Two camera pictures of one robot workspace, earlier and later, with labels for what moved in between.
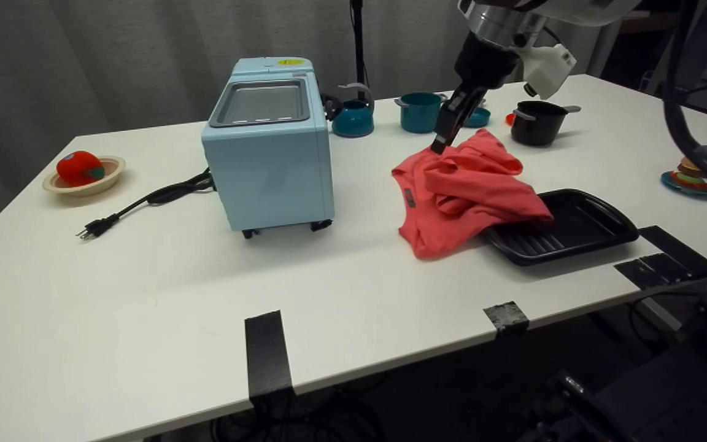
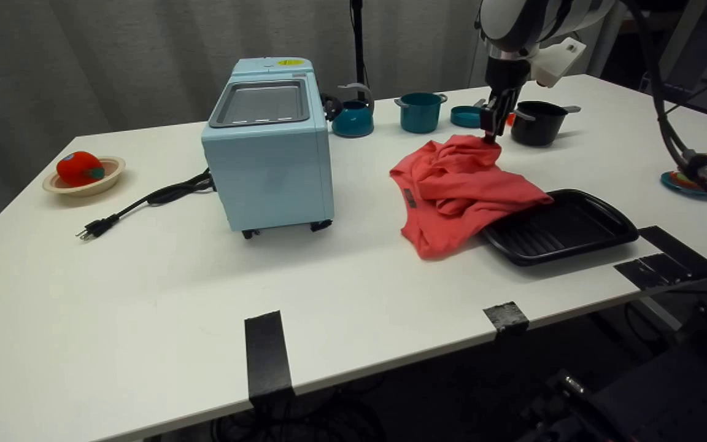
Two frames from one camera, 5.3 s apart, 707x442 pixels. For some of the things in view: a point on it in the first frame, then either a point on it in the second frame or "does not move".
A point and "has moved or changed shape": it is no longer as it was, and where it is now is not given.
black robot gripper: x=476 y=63 → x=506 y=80
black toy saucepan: x=539 y=124 does not move
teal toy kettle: x=353 y=112 does not move
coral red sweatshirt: x=455 y=200 has moved or changed shape
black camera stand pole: x=358 y=59 does not move
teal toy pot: x=420 y=112 does not move
